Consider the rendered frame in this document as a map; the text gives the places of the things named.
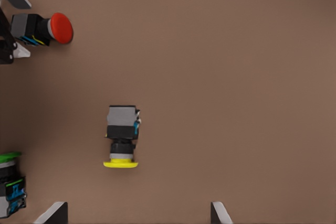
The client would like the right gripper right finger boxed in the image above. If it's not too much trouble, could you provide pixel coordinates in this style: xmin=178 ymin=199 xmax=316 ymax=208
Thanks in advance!
xmin=210 ymin=201 xmax=234 ymax=224

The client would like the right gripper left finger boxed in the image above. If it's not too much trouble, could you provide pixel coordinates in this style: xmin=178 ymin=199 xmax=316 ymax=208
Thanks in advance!
xmin=33 ymin=201 xmax=69 ymax=224

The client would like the red mushroom push-button switch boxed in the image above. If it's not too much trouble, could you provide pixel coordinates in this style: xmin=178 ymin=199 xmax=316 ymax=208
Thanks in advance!
xmin=10 ymin=12 xmax=75 ymax=47

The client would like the green mushroom push-button switch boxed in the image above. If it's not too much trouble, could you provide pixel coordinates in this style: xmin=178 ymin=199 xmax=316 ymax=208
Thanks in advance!
xmin=0 ymin=151 xmax=27 ymax=219

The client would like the yellow mushroom push-button switch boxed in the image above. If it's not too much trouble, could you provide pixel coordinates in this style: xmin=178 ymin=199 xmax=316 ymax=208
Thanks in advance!
xmin=102 ymin=104 xmax=142 ymax=169

